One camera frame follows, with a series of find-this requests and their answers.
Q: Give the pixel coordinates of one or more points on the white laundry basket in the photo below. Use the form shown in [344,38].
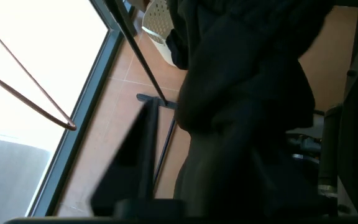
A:
[157,21]

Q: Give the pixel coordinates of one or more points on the black clothes rack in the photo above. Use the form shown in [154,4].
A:
[141,59]

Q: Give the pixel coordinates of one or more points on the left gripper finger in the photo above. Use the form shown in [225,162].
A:
[135,174]

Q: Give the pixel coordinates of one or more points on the pink clothes hanger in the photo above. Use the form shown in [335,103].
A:
[26,100]

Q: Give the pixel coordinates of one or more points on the black shorts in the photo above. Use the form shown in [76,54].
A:
[244,77]

